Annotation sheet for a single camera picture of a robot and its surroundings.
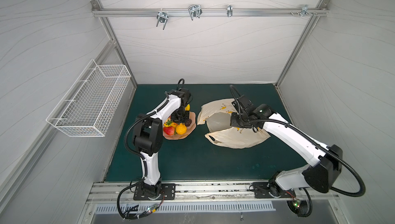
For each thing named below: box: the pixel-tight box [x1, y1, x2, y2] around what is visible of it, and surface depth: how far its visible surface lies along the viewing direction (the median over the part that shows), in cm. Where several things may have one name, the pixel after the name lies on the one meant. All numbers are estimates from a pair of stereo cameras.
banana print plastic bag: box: [196, 98, 272, 149], surface depth 84 cm
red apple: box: [163, 126, 176, 136], surface depth 91 cm
